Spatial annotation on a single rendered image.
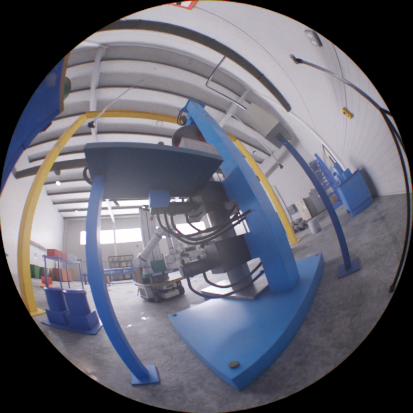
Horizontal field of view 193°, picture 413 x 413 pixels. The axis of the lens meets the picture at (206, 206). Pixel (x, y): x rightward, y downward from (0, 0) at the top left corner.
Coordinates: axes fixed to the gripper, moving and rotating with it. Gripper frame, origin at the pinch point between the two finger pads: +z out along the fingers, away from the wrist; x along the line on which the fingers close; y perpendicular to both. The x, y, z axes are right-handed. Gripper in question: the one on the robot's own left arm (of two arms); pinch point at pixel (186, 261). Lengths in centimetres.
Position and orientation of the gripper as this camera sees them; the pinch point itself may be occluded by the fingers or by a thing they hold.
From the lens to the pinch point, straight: 183.9
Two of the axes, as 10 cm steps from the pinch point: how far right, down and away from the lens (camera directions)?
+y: 4.6, -8.0, -4.0
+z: 4.3, 5.9, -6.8
